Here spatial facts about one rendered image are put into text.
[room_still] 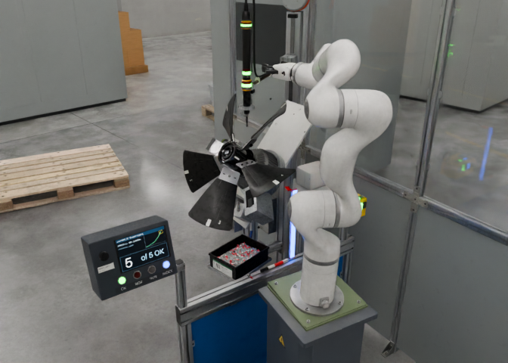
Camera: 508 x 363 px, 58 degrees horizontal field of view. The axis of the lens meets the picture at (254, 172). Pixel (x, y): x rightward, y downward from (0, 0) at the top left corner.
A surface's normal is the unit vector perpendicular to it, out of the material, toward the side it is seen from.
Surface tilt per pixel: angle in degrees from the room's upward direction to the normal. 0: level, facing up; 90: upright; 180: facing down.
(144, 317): 0
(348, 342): 90
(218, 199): 50
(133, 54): 90
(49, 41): 90
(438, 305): 90
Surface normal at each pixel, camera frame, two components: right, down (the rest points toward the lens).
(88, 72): 0.68, 0.29
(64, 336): 0.00, -0.91
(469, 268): -0.83, 0.22
